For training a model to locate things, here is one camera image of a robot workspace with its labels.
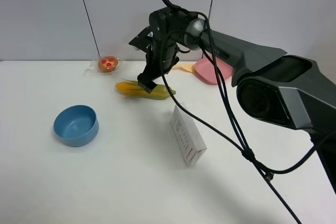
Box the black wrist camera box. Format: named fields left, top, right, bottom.
left=129, top=26, right=153, bottom=52

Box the white carton box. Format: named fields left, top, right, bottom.
left=170, top=105, right=207, bottom=167

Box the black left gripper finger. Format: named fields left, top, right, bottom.
left=138, top=50, right=162, bottom=93

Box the orange handled yellow spatula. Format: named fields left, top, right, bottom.
left=172, top=63, right=196, bottom=73

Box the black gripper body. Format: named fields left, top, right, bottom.
left=149, top=7, right=189, bottom=70

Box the black cable bundle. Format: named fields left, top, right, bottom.
left=158, top=0, right=317, bottom=224

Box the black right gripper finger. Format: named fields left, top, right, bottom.
left=157, top=69, right=170, bottom=78

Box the toy corn cob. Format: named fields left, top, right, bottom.
left=115, top=80, right=170, bottom=100

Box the pink square plate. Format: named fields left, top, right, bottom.
left=194, top=58, right=232, bottom=85

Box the wrapped fruit tart pastry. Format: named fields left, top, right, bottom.
left=83, top=56, right=124, bottom=76

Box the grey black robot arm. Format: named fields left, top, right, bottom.
left=130, top=7, right=335, bottom=185

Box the blue plastic bowl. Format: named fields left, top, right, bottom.
left=53, top=105, right=99, bottom=147

